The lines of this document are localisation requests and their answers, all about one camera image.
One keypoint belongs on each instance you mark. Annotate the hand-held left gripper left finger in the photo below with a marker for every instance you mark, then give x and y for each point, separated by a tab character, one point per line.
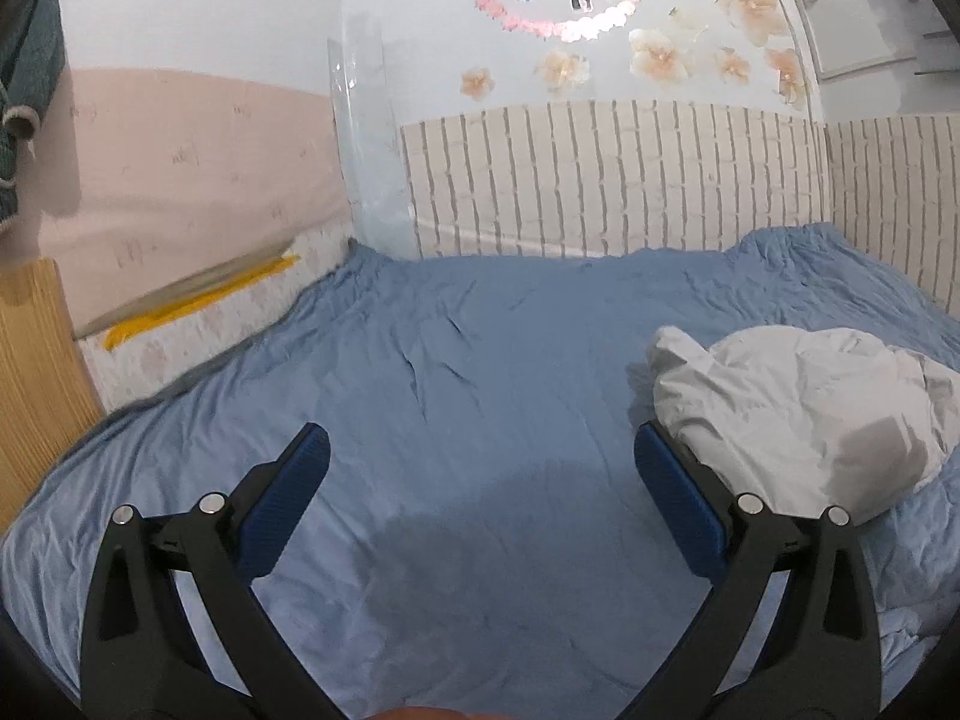
289	487

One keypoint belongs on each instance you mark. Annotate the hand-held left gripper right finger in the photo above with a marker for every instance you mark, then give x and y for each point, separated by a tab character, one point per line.
675	495

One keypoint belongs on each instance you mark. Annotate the light grey puffer jacket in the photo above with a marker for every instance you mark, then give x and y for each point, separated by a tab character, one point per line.
795	405

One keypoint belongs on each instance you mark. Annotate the floral mattress side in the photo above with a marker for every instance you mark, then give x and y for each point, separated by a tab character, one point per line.
187	345

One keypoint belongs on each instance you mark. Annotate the blue bed sheet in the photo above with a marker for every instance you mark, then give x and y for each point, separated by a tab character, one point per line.
450	360

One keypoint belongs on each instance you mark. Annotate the yellow tape strip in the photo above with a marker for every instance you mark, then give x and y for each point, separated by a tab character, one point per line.
187	307

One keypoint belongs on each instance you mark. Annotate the hanging green garment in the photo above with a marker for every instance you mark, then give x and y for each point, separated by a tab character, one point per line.
30	67

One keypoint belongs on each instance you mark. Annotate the white brick pattern wall panel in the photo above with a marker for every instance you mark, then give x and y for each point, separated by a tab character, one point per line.
600	180

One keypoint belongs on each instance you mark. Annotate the clear plastic wall sheet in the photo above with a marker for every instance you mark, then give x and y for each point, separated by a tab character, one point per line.
371	165

